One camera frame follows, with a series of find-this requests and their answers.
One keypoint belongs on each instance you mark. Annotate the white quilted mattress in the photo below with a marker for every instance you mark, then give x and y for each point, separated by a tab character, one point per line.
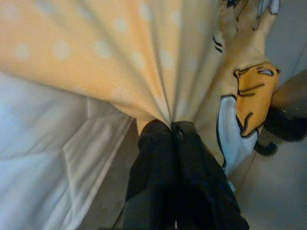
36	155

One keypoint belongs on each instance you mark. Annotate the yellow cartoon print blanket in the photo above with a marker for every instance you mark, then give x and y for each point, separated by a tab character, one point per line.
120	48

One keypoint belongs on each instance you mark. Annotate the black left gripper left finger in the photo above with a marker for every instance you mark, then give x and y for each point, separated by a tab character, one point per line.
153	179

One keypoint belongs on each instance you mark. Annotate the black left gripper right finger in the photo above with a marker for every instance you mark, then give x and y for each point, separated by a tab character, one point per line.
201	191

